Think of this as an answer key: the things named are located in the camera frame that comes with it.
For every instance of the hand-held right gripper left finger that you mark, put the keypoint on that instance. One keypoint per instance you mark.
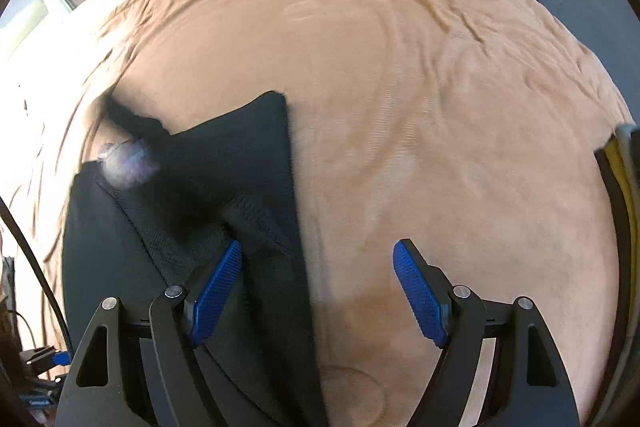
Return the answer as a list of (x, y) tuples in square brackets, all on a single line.
[(216, 292)]

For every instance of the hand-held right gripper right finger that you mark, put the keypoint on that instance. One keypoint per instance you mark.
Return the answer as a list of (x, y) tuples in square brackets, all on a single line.
[(419, 292)]

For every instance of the black fleece-lined pants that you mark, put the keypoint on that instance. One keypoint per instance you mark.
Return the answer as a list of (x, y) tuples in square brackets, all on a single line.
[(240, 167)]

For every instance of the orange-brown blanket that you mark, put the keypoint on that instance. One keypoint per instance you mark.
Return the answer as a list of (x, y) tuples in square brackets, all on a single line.
[(425, 107)]

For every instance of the dark printed garment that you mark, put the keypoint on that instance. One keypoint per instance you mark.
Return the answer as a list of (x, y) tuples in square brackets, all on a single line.
[(620, 217)]

